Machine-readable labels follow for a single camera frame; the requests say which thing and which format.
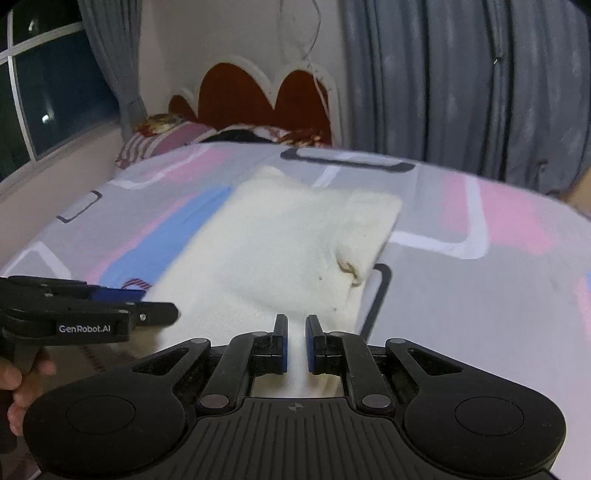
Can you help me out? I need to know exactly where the cream white knit garment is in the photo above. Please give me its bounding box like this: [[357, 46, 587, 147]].
[[122, 167, 403, 397]]

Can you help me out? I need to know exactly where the person's left hand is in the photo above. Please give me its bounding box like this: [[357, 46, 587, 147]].
[[1, 349, 56, 437]]

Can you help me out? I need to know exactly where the striped pink pillow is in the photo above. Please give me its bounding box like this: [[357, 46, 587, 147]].
[[115, 121, 217, 170]]

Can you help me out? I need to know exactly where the patterned grey pink blue bedsheet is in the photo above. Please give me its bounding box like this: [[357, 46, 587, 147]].
[[1, 142, 590, 479]]

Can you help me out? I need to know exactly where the white framed window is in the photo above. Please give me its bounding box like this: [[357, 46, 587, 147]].
[[1, 1, 118, 180]]

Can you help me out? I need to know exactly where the floral red gold pillow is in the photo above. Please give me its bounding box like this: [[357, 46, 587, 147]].
[[135, 114, 325, 147]]

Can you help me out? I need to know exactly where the red white scalloped headboard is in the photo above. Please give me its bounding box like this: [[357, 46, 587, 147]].
[[168, 55, 342, 147]]

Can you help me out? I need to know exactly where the grey window side curtain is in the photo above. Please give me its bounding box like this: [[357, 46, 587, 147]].
[[77, 0, 147, 141]]

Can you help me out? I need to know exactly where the blue grey curtain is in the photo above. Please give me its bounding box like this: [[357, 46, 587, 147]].
[[342, 1, 590, 196]]

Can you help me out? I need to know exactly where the white hanging cable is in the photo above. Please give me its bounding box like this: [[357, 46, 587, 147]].
[[276, 0, 332, 116]]

